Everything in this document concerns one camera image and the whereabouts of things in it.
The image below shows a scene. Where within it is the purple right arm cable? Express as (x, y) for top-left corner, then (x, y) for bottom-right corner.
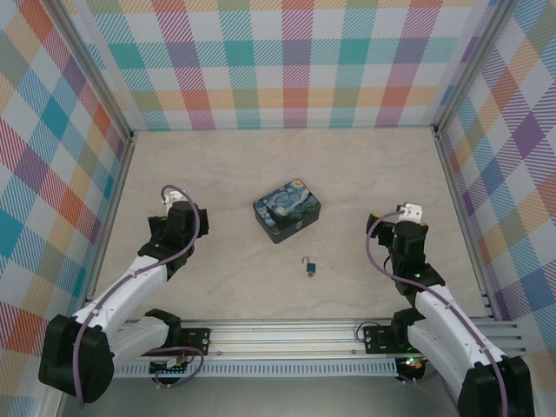
(366, 207), (513, 417)

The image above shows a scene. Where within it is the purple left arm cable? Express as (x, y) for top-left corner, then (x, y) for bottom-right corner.
(72, 184), (205, 409)

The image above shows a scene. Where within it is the starry night tin box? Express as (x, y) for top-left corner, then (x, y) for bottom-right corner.
(252, 176), (322, 245)

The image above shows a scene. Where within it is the grey metal shelf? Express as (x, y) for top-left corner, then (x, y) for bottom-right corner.
(56, 375), (466, 417)

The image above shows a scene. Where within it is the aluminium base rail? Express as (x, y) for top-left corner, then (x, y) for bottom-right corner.
(103, 319), (526, 361)

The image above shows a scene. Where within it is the aluminium frame post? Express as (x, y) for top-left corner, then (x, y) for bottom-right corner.
(432, 0), (518, 136)
(45, 0), (136, 142)

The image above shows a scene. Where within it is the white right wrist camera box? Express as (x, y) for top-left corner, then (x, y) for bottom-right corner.
(398, 201), (424, 225)

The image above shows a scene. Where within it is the slotted grey cable duct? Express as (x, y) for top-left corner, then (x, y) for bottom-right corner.
(113, 359), (399, 378)

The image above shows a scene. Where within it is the aluminium side rail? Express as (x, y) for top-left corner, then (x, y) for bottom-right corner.
(433, 125), (499, 321)
(76, 132), (138, 314)

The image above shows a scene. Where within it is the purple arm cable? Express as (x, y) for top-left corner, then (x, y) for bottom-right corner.
(366, 207), (513, 417)
(72, 184), (205, 409)

